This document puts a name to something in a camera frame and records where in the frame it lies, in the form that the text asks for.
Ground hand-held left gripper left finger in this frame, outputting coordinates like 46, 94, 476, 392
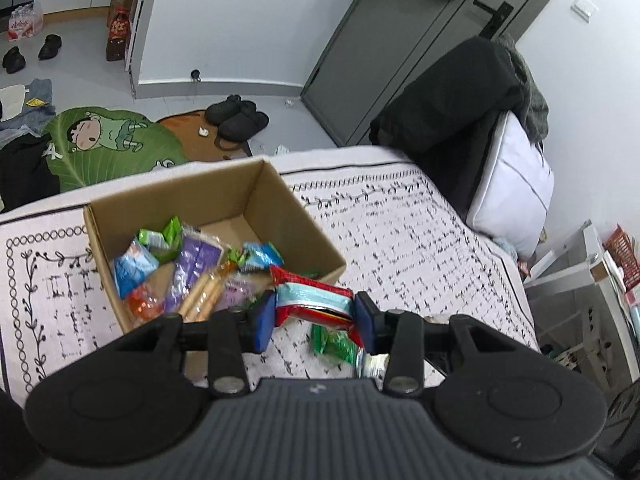
149, 291, 277, 397

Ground red snack packet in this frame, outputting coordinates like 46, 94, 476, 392
269, 265, 355, 331

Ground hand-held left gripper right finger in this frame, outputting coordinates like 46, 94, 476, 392
352, 291, 483, 396

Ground green leaf cartoon mat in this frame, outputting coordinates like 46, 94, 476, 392
41, 106, 191, 193

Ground black slipper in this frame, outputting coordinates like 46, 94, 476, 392
218, 110, 271, 142
205, 95, 257, 126

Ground white pillow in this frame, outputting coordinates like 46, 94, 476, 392
466, 110, 555, 257

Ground orange snack packet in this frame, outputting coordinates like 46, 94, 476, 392
125, 282, 166, 323

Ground blue snack packet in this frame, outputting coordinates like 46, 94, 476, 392
112, 237, 160, 301

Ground clear cracker packet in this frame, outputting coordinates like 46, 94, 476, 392
180, 265, 236, 323

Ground black clothing pile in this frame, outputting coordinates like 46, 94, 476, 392
0, 132, 61, 211

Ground dark soda bottle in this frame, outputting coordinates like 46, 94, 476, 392
105, 6, 131, 62

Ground white shelf rack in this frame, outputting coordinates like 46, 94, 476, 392
522, 220, 640, 376

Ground dark green snack packet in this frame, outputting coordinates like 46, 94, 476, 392
309, 322, 368, 363

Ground black jacket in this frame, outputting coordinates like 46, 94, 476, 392
369, 35, 531, 211

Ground white patterned bedspread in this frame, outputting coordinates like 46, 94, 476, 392
0, 145, 541, 411

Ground teal snack packet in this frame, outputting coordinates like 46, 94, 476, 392
227, 241, 285, 273

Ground pale purple snack packet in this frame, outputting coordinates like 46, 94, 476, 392
220, 272, 266, 311

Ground grey cloth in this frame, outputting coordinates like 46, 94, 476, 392
495, 32, 551, 150

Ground black shoe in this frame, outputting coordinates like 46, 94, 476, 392
38, 34, 63, 61
1, 46, 27, 74

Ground brown cardboard box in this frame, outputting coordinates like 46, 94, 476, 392
82, 156, 347, 336

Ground white light switch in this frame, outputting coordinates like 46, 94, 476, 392
571, 0, 599, 22

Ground pack of water bottles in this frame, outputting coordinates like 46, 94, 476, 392
6, 2, 44, 42

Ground grey door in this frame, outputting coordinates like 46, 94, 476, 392
300, 0, 581, 148

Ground black door handle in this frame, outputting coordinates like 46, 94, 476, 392
472, 0, 515, 39

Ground blue jeans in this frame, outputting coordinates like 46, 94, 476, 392
0, 77, 56, 136

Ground brown floor mat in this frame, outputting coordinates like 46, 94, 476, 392
157, 107, 253, 163

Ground lime green snack packet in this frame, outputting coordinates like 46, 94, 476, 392
137, 216, 183, 263

